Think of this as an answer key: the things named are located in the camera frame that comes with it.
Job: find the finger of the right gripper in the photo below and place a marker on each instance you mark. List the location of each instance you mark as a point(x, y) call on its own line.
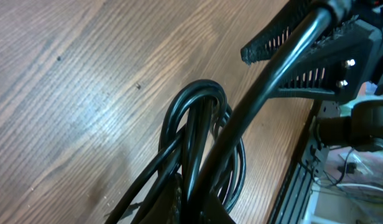
point(265, 44)

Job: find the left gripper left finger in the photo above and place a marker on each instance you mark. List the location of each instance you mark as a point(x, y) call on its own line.
point(167, 208)

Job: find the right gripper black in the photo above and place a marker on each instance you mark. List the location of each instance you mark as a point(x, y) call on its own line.
point(336, 67)

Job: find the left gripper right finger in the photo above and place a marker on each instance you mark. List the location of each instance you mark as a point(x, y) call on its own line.
point(214, 212)

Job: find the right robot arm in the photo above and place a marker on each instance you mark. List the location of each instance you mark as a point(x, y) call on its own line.
point(363, 128)

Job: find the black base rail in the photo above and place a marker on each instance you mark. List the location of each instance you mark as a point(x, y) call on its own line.
point(307, 163)

